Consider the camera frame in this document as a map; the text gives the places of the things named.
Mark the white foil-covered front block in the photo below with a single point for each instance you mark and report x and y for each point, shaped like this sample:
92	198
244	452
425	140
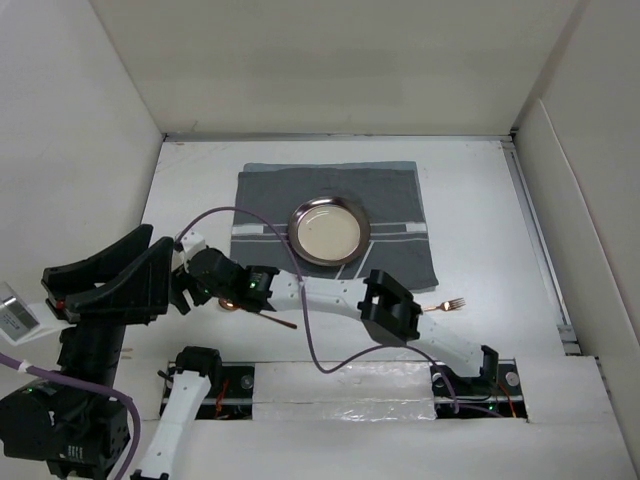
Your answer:
373	391

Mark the copper fork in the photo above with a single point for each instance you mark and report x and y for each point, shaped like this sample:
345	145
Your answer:
446	306

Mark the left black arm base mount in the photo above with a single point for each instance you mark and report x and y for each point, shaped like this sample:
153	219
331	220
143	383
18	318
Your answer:
231	394

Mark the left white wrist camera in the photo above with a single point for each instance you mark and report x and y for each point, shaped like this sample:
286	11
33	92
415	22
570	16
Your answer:
22	322

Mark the round metal plate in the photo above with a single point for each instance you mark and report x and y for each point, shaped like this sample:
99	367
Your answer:
329	231

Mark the copper spoon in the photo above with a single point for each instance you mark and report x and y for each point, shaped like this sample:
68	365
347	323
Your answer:
231	307

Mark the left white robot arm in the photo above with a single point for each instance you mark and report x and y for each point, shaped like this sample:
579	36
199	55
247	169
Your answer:
73	418

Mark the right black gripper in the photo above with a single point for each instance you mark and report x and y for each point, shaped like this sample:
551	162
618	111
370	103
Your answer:
179	281

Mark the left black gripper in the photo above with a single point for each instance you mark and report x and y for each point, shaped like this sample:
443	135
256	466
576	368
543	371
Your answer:
139	293

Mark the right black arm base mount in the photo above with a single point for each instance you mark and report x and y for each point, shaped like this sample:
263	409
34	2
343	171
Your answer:
466	398

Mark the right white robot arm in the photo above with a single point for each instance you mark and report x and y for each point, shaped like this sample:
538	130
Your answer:
386	309

